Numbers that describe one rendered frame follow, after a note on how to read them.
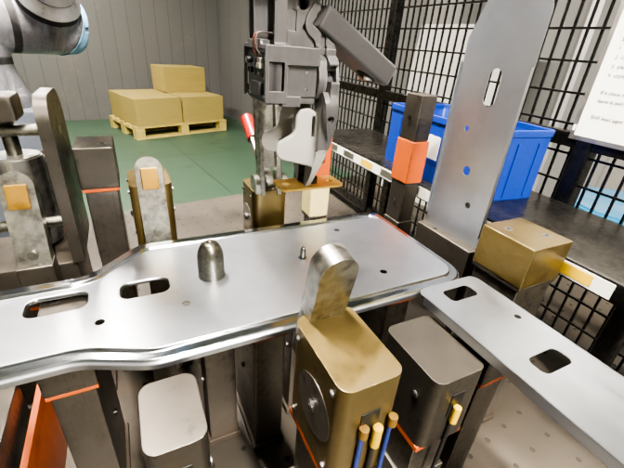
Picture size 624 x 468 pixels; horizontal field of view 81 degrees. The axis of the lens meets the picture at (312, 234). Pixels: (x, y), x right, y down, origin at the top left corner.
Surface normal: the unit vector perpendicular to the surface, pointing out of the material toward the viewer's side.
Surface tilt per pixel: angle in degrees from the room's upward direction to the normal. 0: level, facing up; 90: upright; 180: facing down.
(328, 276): 102
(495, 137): 90
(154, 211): 78
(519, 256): 90
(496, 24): 90
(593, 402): 0
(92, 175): 90
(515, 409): 0
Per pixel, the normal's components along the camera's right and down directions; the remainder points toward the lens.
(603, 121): -0.90, 0.14
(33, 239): 0.44, 0.25
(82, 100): 0.56, 0.41
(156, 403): 0.07, -0.89
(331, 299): 0.41, 0.62
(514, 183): 0.35, 0.45
